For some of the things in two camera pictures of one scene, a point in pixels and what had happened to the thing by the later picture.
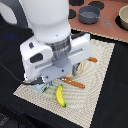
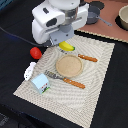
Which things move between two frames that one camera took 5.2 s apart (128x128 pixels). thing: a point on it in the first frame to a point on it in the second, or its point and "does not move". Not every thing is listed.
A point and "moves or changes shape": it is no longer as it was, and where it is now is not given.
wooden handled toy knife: [92, 59] does not move
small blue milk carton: [42, 87] does not move
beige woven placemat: [80, 104] does not move
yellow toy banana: [59, 95] moves or changes shape
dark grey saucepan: [90, 14] does not move
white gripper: [46, 61] to [56, 25]
